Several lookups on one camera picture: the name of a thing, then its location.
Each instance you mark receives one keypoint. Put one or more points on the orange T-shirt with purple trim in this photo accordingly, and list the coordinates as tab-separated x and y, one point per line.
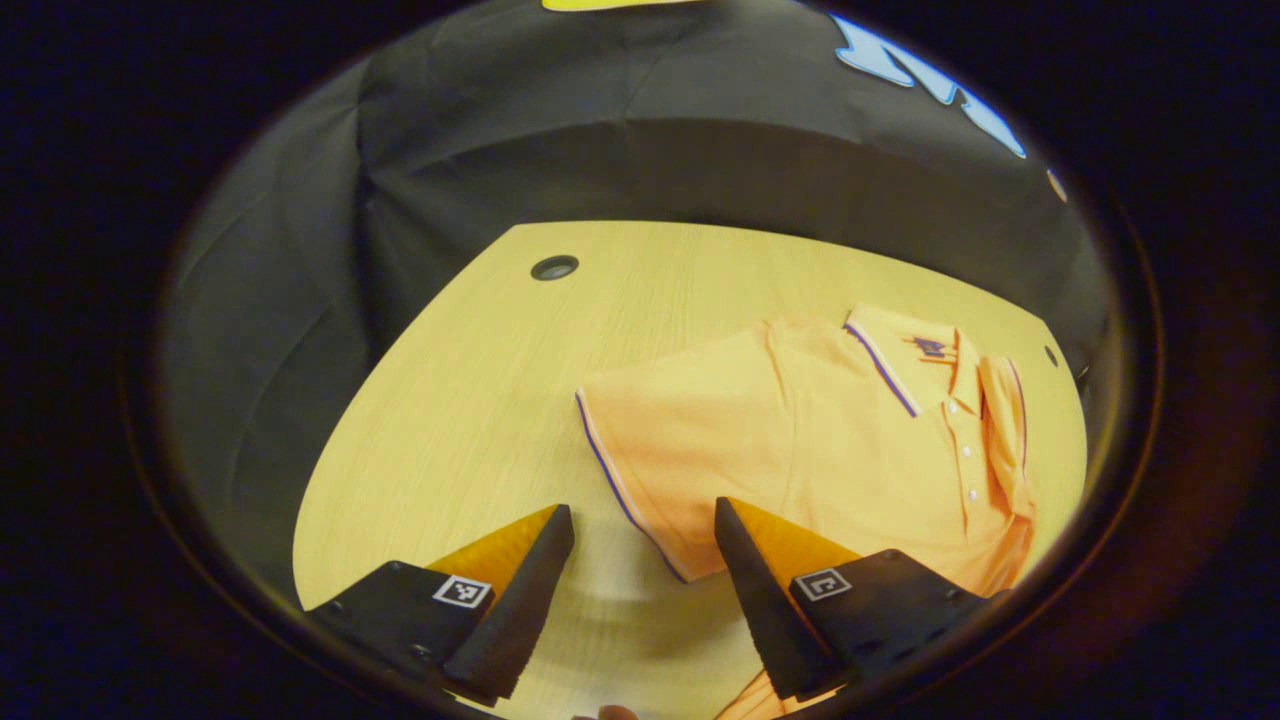
800	430

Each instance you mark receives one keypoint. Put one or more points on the black backdrop cloth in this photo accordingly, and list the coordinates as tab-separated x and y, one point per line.
500	130

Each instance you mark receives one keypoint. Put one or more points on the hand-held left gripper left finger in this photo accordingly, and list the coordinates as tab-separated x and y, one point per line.
520	600

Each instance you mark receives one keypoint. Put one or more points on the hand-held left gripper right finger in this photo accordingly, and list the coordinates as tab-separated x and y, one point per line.
760	610

